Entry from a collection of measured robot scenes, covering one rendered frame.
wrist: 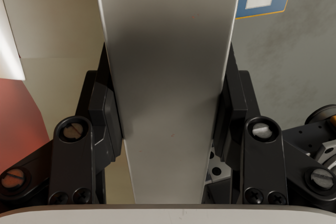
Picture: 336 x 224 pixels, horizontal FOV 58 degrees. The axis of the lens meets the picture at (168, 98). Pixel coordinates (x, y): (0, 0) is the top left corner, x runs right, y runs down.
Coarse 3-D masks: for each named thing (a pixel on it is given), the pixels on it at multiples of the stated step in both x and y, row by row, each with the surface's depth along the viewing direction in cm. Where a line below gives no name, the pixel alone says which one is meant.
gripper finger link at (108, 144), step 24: (96, 72) 11; (96, 96) 10; (96, 120) 10; (48, 144) 10; (96, 144) 10; (120, 144) 12; (24, 168) 9; (48, 168) 9; (96, 168) 11; (0, 192) 9; (24, 192) 9
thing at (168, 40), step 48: (144, 0) 8; (192, 0) 8; (144, 48) 9; (192, 48) 9; (144, 96) 11; (192, 96) 11; (144, 144) 13; (192, 144) 13; (144, 192) 16; (192, 192) 16
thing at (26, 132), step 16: (0, 80) 15; (16, 80) 15; (0, 96) 16; (16, 96) 16; (0, 112) 17; (16, 112) 17; (32, 112) 17; (0, 128) 18; (16, 128) 18; (32, 128) 18; (0, 144) 19; (16, 144) 19; (32, 144) 19; (0, 160) 20; (16, 160) 20
